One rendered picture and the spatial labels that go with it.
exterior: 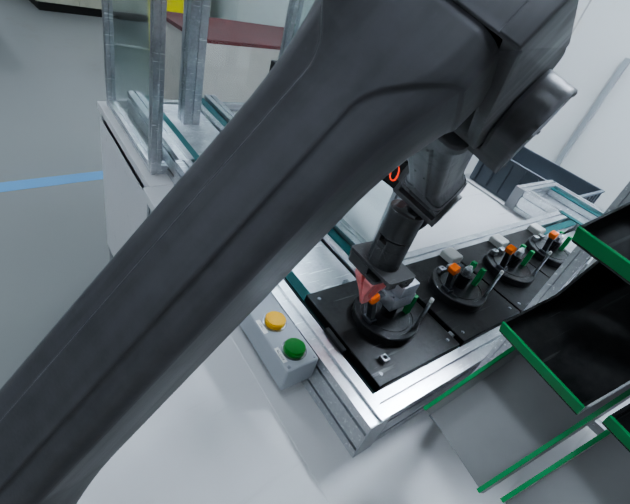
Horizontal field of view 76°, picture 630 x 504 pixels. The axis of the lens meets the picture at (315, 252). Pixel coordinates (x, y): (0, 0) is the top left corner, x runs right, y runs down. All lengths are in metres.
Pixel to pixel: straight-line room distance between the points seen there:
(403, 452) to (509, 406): 0.22
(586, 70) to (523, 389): 3.75
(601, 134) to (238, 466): 3.95
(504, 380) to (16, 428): 0.65
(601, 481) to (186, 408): 0.63
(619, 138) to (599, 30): 0.87
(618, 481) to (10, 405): 0.69
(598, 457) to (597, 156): 3.68
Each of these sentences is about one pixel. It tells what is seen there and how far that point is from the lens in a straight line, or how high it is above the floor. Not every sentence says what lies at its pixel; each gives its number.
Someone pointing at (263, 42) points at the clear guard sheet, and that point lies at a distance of 1.94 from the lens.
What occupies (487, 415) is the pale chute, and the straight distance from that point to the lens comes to 0.73.
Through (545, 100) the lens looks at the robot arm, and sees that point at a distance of 0.22.
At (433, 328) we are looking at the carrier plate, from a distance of 0.91.
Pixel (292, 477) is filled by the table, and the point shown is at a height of 0.86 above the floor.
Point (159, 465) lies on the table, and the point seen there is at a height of 0.86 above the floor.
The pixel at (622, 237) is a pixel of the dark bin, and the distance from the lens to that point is 0.57.
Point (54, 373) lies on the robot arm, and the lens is 0.19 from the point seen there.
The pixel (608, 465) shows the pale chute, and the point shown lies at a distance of 0.74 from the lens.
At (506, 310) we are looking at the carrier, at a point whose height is 0.97.
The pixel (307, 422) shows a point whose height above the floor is 0.86.
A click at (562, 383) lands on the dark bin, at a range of 0.58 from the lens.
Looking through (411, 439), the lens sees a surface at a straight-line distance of 0.86.
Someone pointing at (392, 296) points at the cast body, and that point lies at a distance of 0.79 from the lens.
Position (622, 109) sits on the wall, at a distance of 4.23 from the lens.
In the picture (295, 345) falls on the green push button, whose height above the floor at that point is 0.97.
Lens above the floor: 1.54
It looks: 36 degrees down
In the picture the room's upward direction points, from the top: 18 degrees clockwise
